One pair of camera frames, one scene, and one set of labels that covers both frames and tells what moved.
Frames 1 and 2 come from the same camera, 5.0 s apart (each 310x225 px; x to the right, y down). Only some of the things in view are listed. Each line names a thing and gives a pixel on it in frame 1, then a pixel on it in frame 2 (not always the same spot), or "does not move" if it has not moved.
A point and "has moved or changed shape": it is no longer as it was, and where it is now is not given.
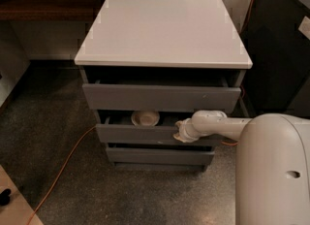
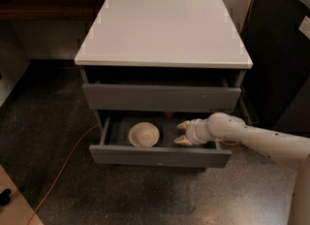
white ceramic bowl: x=145 y=118 -> x=143 y=134
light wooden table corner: x=18 y=210 does not move
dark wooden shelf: x=67 y=4 does not move
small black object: x=5 y=197 does not move
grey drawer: x=145 y=134 has moved or changed shape
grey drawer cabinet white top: x=150 y=62 does not move
